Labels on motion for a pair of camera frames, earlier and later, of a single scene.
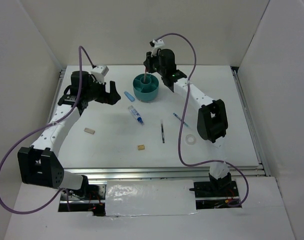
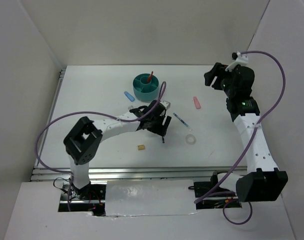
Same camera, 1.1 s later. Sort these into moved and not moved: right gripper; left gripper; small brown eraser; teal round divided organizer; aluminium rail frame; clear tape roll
Moved: left gripper; right gripper
Not moved: teal round divided organizer; clear tape roll; aluminium rail frame; small brown eraser
